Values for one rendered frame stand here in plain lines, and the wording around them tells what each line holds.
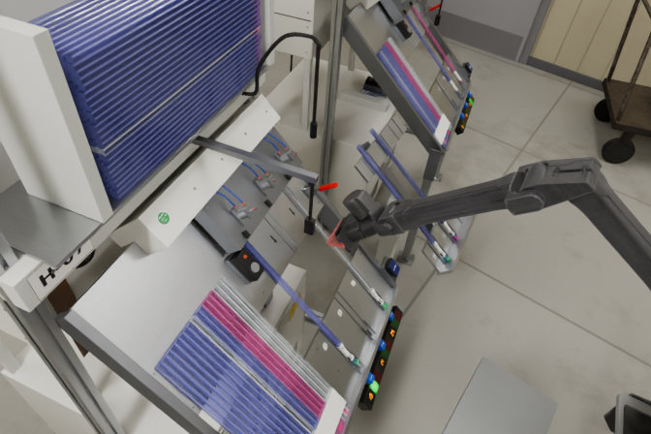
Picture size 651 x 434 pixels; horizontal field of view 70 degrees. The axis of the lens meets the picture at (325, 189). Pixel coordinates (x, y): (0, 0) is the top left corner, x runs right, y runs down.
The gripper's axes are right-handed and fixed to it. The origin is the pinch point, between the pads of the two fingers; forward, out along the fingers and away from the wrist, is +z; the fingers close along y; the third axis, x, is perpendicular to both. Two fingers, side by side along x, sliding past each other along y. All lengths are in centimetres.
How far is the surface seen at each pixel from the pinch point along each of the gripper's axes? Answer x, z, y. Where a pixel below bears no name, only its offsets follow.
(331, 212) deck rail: -4.2, -0.1, -8.0
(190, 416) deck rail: -9, -2, 59
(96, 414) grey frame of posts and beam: -18, 25, 63
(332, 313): 12.2, 1.8, 16.1
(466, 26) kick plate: 48, 61, -360
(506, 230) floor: 111, 28, -129
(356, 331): 22.5, 2.7, 14.3
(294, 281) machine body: 11.8, 32.1, -3.6
